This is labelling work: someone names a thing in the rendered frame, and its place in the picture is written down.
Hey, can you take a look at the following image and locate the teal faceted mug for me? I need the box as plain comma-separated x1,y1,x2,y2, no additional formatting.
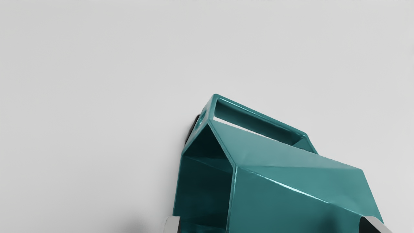
172,94,384,233

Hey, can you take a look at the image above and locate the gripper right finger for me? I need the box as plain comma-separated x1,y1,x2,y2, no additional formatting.
359,216,393,233

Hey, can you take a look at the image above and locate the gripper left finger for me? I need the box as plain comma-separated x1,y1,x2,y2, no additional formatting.
164,216,180,233

